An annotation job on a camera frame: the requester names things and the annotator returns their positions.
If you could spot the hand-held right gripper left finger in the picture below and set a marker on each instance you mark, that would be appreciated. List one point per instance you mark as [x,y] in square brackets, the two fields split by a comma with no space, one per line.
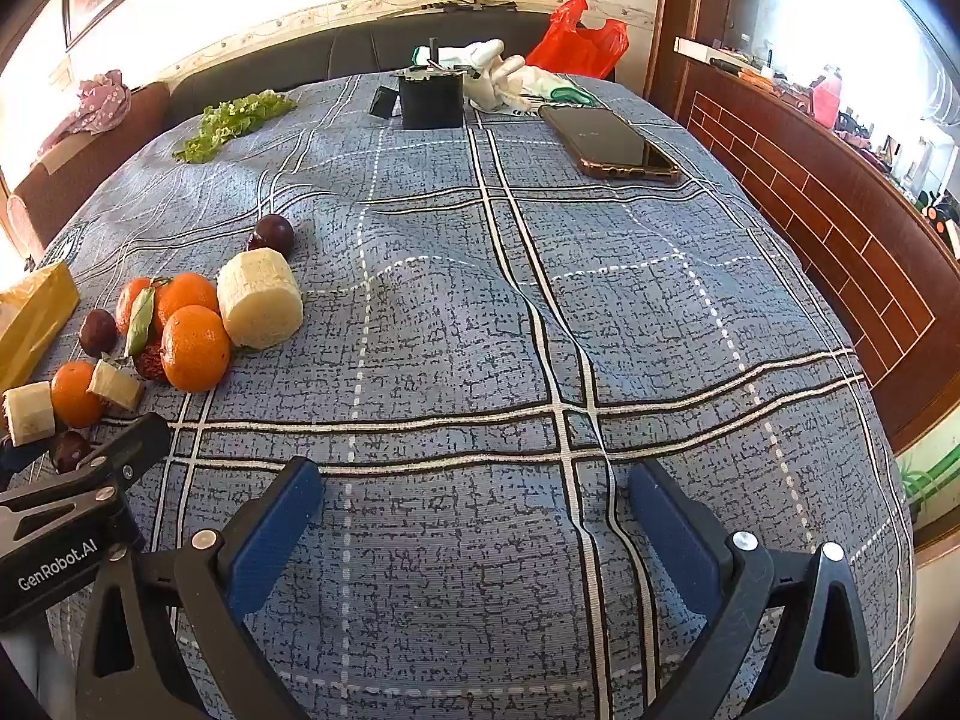
[274,532]

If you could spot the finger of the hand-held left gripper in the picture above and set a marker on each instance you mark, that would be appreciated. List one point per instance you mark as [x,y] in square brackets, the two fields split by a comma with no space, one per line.
[127,444]

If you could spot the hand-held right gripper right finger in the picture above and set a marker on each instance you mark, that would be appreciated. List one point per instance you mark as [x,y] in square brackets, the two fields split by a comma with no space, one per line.
[675,540]

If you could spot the dark purple plum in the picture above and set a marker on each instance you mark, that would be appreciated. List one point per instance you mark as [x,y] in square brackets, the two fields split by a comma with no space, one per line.
[97,331]
[270,232]
[71,451]

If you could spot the small peeled banana piece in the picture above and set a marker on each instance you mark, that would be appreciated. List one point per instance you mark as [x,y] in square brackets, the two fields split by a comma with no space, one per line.
[115,384]
[30,412]

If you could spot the dark red bumpy fruit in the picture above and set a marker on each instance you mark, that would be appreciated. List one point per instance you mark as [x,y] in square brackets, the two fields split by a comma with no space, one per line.
[150,365]

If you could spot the orange with green leaf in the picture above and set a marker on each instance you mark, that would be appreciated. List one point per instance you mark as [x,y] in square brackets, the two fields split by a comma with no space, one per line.
[129,300]

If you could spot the white work mat yellow border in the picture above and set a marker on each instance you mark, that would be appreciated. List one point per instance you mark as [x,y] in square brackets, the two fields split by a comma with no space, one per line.
[37,315]

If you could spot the green patterned board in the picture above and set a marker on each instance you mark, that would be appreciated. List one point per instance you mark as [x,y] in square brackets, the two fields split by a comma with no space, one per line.
[926,480]

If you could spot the brown armchair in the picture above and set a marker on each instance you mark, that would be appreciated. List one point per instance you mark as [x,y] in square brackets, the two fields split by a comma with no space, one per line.
[82,165]

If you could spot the pink cloth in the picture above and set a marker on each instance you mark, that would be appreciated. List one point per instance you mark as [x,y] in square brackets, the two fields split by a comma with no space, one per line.
[86,109]

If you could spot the green lettuce leaf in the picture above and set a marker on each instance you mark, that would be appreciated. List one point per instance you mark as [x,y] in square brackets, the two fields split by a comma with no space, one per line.
[232,120]

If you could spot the brown wooden counter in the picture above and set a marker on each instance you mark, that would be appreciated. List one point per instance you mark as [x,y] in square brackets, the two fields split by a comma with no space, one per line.
[810,202]

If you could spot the black smartphone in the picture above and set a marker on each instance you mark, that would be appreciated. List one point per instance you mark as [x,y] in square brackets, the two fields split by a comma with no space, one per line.
[607,142]

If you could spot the small black block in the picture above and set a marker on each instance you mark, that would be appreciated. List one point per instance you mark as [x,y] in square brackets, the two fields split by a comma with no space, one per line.
[384,102]

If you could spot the black square box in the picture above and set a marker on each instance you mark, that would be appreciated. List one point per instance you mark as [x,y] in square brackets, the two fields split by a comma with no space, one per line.
[430,99]

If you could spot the red container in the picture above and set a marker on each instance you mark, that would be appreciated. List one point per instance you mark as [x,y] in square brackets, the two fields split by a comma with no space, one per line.
[825,94]

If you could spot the white work glove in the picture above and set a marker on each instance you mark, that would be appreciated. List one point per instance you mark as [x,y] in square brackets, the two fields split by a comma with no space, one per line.
[525,84]
[459,54]

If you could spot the red plastic bag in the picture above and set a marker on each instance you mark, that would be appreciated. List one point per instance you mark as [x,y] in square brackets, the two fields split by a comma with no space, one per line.
[577,41]

